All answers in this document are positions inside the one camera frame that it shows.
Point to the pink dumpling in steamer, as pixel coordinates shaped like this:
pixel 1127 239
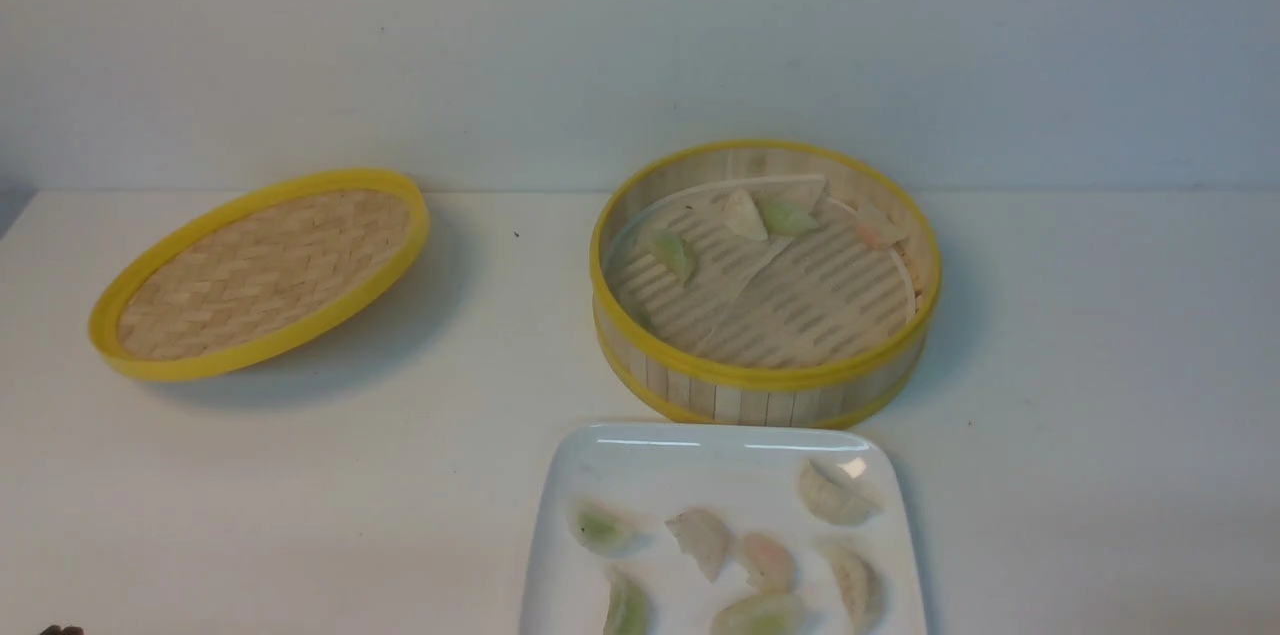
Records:
pixel 875 229

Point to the white dumpling plate centre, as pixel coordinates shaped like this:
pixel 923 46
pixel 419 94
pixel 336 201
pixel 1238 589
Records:
pixel 704 537

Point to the white steamer liner paper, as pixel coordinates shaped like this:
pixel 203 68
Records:
pixel 789 303

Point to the white dumpling in steamer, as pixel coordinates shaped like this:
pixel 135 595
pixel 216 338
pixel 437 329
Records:
pixel 742 217

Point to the green dumpling plate bottom centre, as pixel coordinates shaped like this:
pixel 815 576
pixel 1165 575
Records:
pixel 762 613

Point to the white dumpling plate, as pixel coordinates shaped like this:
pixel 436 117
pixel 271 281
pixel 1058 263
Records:
pixel 858 584
pixel 704 537
pixel 832 500

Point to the white square plate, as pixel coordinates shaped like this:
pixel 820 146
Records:
pixel 747 476

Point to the yellow rimmed bamboo steamer basket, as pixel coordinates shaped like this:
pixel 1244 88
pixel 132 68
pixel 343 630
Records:
pixel 686 388

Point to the green dumpling plate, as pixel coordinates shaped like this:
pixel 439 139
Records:
pixel 601 530
pixel 762 613
pixel 628 609

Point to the white dumpling plate top right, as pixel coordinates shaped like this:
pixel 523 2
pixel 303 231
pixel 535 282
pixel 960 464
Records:
pixel 832 500

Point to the green dumpling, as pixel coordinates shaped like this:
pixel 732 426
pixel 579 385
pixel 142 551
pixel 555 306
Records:
pixel 673 253
pixel 785 219

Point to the green dumpling plate bottom left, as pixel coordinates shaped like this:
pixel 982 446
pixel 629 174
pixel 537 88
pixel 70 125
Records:
pixel 628 609

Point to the yellow rimmed bamboo steamer lid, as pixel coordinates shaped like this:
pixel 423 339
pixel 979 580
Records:
pixel 260 275

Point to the pink dumpling on plate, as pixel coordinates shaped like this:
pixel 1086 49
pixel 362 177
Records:
pixel 768 564

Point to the dark object bottom left corner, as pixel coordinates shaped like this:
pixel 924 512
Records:
pixel 62 630

